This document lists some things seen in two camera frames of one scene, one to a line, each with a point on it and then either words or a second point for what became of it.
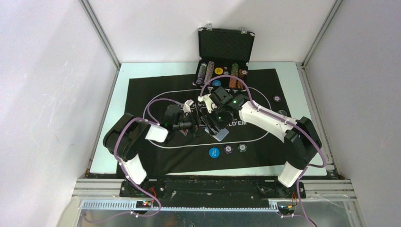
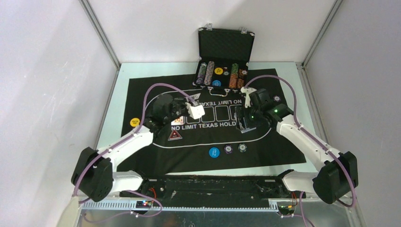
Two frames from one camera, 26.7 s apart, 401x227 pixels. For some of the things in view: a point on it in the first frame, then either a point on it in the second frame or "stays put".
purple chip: x=276 y=98 stays put
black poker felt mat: x=246 y=146 stays put
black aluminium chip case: x=223 y=52 stays put
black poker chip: x=242 y=148 stays put
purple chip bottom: x=228 y=149 stays put
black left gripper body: x=187 y=122 to x=179 y=109
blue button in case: x=216 y=82 stays put
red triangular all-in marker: x=184 y=131 to x=174 y=135
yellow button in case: x=218 y=71 stays put
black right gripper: x=209 y=123 to x=241 y=112
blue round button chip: x=214 y=152 stays put
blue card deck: x=221 y=135 to x=247 y=129
